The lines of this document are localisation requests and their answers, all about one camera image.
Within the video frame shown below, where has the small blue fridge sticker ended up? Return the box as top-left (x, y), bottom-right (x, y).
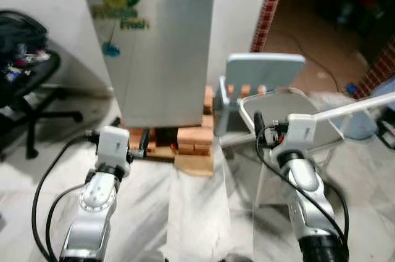
top-left (102, 31), bottom-right (122, 58)

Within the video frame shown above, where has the light blue cloth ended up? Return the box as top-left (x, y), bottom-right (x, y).
top-left (343, 111), bottom-right (378, 141)

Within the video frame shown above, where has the brown wooden board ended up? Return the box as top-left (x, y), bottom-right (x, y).
top-left (133, 145), bottom-right (215, 178)

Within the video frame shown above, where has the black yellow device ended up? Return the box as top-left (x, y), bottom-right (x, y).
top-left (378, 120), bottom-right (395, 149)

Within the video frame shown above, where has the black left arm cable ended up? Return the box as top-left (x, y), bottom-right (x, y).
top-left (31, 130), bottom-right (99, 260)
top-left (44, 182), bottom-right (90, 262)

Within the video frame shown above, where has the silver mini fridge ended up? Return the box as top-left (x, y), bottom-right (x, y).
top-left (77, 0), bottom-right (218, 129)

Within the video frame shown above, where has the grey metal frame chair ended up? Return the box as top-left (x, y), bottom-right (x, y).
top-left (238, 88), bottom-right (349, 179)

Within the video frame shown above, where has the light blue plastic chair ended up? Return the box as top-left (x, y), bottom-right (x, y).
top-left (213, 54), bottom-right (306, 137)

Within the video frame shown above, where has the black bag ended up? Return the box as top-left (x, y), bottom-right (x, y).
top-left (0, 10), bottom-right (49, 59)

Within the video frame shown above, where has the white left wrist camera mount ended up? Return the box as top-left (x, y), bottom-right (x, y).
top-left (94, 126), bottom-right (131, 170)

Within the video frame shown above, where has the long white bar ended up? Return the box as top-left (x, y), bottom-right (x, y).
top-left (312, 92), bottom-right (395, 121)

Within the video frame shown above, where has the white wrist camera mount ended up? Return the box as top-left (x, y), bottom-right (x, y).
top-left (94, 126), bottom-right (131, 170)
top-left (285, 113), bottom-right (318, 159)

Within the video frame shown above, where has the red brick stack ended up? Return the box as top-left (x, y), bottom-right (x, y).
top-left (127, 85), bottom-right (215, 158)

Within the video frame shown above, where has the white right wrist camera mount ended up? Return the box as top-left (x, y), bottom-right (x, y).
top-left (285, 113), bottom-right (318, 159)

